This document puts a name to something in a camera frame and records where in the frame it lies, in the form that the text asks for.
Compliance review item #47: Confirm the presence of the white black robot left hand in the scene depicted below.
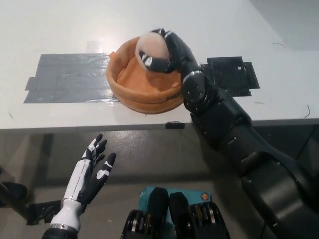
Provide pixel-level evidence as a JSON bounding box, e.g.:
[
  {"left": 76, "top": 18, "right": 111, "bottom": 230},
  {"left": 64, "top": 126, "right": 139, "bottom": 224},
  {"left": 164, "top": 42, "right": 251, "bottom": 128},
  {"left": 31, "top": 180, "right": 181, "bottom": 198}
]
[{"left": 50, "top": 133, "right": 117, "bottom": 227}]

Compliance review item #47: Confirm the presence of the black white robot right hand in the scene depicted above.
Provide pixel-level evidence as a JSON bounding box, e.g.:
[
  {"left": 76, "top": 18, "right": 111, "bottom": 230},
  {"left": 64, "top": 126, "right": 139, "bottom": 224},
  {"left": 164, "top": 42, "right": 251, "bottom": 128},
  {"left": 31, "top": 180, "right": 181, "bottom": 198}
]
[{"left": 136, "top": 27, "right": 203, "bottom": 79}]

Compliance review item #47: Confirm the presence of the beige plush dumpling toy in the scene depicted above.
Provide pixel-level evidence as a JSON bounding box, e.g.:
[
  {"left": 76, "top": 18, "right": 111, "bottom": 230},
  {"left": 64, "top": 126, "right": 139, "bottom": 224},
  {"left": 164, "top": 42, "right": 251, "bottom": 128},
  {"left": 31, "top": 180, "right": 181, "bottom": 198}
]
[{"left": 135, "top": 33, "right": 170, "bottom": 70}]

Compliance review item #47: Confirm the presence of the robot torso black teal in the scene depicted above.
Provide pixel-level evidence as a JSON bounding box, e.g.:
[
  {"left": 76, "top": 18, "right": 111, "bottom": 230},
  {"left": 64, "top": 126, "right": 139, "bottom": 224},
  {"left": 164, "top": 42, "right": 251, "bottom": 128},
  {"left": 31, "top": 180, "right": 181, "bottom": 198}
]
[{"left": 120, "top": 186, "right": 230, "bottom": 239}]

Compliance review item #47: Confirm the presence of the straight grey table leg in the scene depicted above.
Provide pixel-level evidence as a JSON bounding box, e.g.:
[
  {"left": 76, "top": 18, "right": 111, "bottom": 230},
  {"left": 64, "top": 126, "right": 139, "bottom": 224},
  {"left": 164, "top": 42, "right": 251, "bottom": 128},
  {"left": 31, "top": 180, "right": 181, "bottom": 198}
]
[{"left": 31, "top": 133, "right": 55, "bottom": 197}]

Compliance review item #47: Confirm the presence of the black floor tape patch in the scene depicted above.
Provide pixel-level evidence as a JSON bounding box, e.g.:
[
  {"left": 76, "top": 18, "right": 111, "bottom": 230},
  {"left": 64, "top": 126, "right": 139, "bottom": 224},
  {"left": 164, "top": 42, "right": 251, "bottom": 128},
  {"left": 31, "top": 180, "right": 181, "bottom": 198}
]
[{"left": 25, "top": 200, "right": 62, "bottom": 226}]

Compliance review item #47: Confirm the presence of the black tape patch on table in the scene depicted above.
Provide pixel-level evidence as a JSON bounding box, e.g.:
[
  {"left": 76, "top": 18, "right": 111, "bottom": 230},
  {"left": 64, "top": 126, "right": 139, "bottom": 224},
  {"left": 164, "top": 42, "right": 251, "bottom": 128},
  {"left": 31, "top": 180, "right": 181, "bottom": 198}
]
[{"left": 198, "top": 56, "right": 260, "bottom": 98}]

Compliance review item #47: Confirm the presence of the orange plush round basket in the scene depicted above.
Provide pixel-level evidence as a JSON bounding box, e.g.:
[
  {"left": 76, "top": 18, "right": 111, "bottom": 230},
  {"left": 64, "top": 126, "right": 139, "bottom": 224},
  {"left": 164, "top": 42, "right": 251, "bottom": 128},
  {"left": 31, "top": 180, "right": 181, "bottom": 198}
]
[{"left": 106, "top": 36, "right": 187, "bottom": 116}]

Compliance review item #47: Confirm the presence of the dark shoe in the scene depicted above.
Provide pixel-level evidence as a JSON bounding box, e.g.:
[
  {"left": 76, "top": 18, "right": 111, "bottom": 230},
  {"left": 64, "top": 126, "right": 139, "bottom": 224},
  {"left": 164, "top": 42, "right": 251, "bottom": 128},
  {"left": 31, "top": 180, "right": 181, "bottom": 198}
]
[{"left": 0, "top": 181, "right": 28, "bottom": 208}]

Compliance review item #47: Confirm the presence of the small black tape strip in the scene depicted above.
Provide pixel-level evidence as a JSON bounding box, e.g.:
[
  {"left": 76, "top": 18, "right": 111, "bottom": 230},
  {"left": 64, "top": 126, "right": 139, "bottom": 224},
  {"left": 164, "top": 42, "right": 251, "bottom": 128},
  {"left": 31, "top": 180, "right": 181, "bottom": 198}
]
[{"left": 164, "top": 120, "right": 185, "bottom": 130}]

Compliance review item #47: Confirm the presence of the slanted dark table leg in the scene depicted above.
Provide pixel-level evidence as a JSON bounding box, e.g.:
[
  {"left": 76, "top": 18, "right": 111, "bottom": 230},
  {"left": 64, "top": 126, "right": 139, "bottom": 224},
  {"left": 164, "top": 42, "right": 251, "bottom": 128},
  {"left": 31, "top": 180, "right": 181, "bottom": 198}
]
[{"left": 298, "top": 124, "right": 319, "bottom": 165}]

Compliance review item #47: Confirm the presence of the grey duct tape patch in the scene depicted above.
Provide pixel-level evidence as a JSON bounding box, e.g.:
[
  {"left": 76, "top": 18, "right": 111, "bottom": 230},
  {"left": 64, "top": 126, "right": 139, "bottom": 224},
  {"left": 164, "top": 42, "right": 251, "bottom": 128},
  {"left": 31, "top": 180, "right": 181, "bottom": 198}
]
[{"left": 23, "top": 52, "right": 118, "bottom": 105}]

